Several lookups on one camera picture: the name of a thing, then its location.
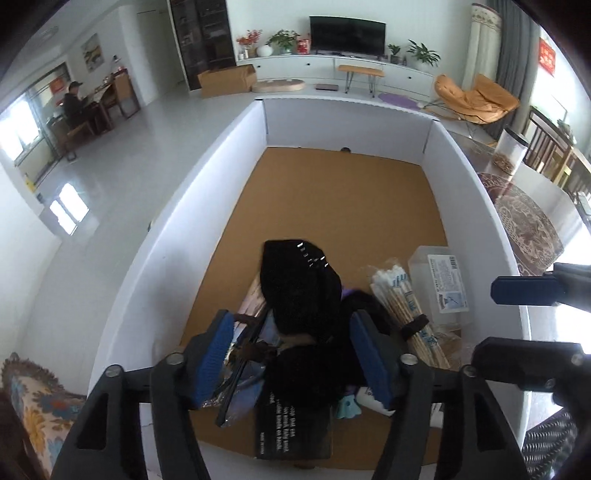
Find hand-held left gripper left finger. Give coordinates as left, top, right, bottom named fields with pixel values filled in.
left=50, top=309, right=237, bottom=480

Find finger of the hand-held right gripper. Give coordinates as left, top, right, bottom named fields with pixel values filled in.
left=490, top=262, right=591, bottom=308
left=471, top=337, right=589, bottom=404

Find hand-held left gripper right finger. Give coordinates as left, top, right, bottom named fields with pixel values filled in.
left=348, top=309, right=532, bottom=480

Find eyeglasses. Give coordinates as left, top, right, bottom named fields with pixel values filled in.
left=215, top=314, right=278, bottom=428

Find white lotion tube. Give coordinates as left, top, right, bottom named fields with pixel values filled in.
left=358, top=387, right=393, bottom=416

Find black velvet scrunchie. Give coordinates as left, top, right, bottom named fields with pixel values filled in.
left=263, top=344, right=365, bottom=407

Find banded chopstick bundle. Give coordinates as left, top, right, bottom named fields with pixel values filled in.
left=369, top=261, right=453, bottom=370

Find clear plastic box cartoon label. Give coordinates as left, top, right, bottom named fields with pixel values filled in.
left=407, top=246, right=472, bottom=330

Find black beaded scrunchie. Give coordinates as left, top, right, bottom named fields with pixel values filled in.
left=259, top=239, right=343, bottom=342

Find black rectangular carton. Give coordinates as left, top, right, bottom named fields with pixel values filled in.
left=255, top=392, right=334, bottom=461

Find large white storage box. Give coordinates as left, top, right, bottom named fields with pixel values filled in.
left=88, top=95, right=539, bottom=467

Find dark patterned cloth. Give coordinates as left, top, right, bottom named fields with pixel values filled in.
left=522, top=408, right=580, bottom=480

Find clear jar black lid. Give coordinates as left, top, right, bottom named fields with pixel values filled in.
left=492, top=128, right=529, bottom=182

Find floral cushioned seat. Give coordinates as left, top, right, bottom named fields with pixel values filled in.
left=0, top=353, right=88, bottom=480

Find orange lounge chair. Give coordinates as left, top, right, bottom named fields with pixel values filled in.
left=425, top=74, right=521, bottom=126

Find purple floor mat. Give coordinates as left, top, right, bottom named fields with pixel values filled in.
left=379, top=91, right=419, bottom=109

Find grey curtain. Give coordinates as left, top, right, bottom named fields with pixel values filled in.
left=487, top=0, right=541, bottom=134

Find white patterned curtain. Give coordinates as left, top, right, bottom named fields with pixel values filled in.
left=462, top=2, right=504, bottom=93

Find large potted plant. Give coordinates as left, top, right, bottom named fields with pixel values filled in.
left=406, top=40, right=441, bottom=69

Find wooden stool metal legs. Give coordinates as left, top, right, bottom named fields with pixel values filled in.
left=337, top=65, right=385, bottom=95

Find cardboard box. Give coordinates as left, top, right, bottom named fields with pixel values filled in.
left=198, top=65, right=258, bottom=99

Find round beige pet bed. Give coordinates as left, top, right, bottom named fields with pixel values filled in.
left=254, top=78, right=305, bottom=93

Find wooden desk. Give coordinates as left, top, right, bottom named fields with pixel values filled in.
left=90, top=69, right=141, bottom=123

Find white television console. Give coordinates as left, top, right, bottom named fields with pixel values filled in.
left=235, top=53, right=437, bottom=95

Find black television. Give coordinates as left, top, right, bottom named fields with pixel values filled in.
left=309, top=16, right=386, bottom=57

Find dark display cabinet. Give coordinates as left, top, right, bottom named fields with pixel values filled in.
left=168, top=0, right=237, bottom=90

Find red flowers in vase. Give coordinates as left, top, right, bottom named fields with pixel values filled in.
left=236, top=30, right=263, bottom=60

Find leafy potted plant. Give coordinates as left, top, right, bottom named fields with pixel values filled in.
left=267, top=30, right=301, bottom=56

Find red wall hanging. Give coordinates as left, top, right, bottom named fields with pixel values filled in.
left=538, top=38, right=557, bottom=77

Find framed wall painting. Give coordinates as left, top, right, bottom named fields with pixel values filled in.
left=81, top=33, right=102, bottom=71

